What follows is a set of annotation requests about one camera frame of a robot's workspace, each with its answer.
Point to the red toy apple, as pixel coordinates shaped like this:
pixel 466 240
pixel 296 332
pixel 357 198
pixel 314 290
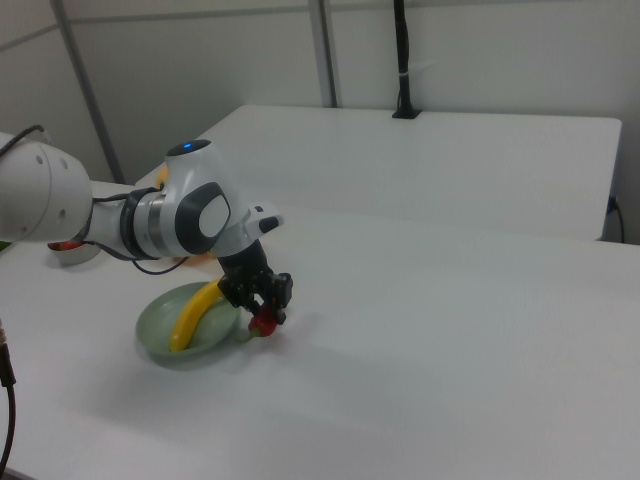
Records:
pixel 62 246

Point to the small grey bowl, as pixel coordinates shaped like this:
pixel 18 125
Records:
pixel 75 256

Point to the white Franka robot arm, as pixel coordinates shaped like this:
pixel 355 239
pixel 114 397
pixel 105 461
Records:
pixel 190 220

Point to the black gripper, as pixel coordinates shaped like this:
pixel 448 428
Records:
pixel 247 277

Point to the red chili pepper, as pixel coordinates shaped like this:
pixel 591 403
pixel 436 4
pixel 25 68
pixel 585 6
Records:
pixel 263 325

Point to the yellow toy banana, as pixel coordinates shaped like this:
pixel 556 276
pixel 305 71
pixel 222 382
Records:
pixel 192 312

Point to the black camera pole with base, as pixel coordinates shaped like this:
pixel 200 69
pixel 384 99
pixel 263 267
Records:
pixel 402 60

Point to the pale green plastic plate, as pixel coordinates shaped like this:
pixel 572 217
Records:
pixel 159 325

